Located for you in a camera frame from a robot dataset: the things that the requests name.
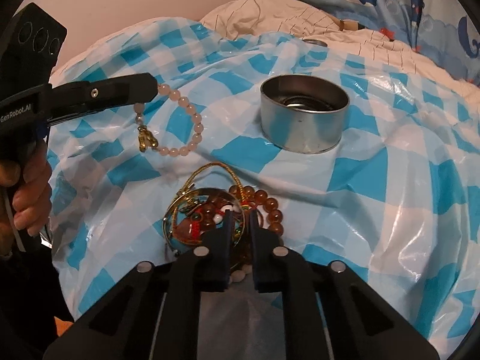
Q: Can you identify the gold cord bracelet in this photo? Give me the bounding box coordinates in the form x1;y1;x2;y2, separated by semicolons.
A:
172;161;248;211

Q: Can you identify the pink bead bracelet gold charm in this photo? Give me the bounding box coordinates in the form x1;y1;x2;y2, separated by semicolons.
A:
133;84;204;158

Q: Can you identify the person's left hand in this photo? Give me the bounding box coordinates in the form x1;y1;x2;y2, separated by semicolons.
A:
1;140;52;237

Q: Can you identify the blue white checkered plastic sheet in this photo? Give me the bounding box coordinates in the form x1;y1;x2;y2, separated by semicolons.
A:
48;19;479;359

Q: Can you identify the round silver metal tin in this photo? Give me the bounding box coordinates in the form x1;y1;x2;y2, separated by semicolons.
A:
259;74;350;155

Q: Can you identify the white grid-lined duvet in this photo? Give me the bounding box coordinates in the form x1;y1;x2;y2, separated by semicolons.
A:
200;0;479;105

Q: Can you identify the silver tin lid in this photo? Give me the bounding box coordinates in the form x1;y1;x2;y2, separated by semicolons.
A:
303;39;328;48

